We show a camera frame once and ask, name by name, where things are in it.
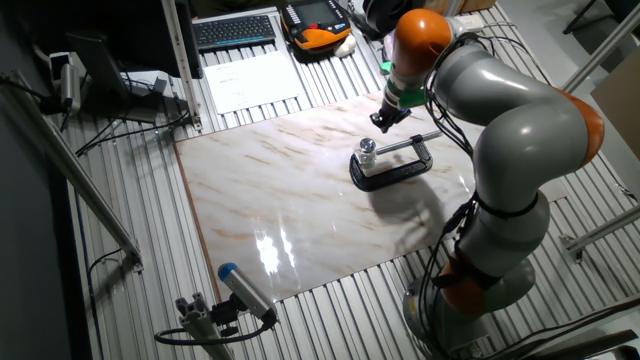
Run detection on white power strip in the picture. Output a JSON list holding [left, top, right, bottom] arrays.
[[452, 13, 486, 31]]

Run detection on orange and black teach pendant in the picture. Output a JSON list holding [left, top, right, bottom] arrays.
[[279, 0, 353, 51]]

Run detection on white printed paper sheet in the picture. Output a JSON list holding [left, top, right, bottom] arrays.
[[203, 49, 305, 115]]

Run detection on small white rounded object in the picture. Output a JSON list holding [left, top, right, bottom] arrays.
[[333, 34, 358, 59]]

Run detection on silver camera on bracket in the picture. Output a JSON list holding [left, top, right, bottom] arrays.
[[48, 51, 83, 114]]

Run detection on slanted aluminium frame beam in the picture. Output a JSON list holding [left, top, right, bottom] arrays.
[[559, 2, 640, 95]]

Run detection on black monitor stand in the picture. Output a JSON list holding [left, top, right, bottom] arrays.
[[66, 32, 161, 125]]

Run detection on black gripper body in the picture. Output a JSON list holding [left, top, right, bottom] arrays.
[[380, 102, 412, 124]]

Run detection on black C-clamp with steel screw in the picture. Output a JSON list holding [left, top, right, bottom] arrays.
[[349, 130, 444, 193]]

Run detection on marble pattern board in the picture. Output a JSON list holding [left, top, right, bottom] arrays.
[[174, 89, 569, 304]]

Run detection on short aluminium profile post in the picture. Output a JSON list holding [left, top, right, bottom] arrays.
[[174, 292, 236, 360]]

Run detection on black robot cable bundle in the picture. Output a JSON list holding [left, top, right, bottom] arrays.
[[414, 32, 551, 360]]

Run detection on silver camera with blue end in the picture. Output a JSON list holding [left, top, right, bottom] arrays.
[[217, 262, 279, 324]]

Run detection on large black round object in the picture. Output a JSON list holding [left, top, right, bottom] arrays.
[[362, 0, 416, 36]]

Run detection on brown cardboard box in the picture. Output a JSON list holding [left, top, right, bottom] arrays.
[[424, 0, 499, 15]]

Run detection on black desk cables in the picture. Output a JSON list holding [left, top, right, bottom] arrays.
[[74, 109, 191, 157]]

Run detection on black computer keyboard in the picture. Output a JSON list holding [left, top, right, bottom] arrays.
[[192, 14, 277, 51]]

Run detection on aluminium upright frame post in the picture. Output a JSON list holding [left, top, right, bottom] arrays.
[[160, 0, 204, 132]]

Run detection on grey desktop device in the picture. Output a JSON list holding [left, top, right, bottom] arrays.
[[119, 69, 171, 109]]

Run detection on aluminium beam with bracket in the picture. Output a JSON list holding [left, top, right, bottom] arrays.
[[559, 204, 640, 264]]

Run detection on brown cardboard panel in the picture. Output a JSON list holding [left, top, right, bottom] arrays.
[[589, 59, 640, 161]]

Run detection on black camera ball mount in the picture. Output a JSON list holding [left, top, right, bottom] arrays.
[[209, 294, 246, 337]]

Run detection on long slanted aluminium beam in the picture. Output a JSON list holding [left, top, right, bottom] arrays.
[[0, 69, 145, 274]]

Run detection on black computer monitor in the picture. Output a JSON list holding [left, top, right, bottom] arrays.
[[74, 0, 204, 80]]

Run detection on small clear glass jar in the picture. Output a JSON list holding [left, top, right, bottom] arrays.
[[355, 147, 379, 176]]

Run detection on black camera cable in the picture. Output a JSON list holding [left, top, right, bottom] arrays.
[[153, 314, 276, 346]]

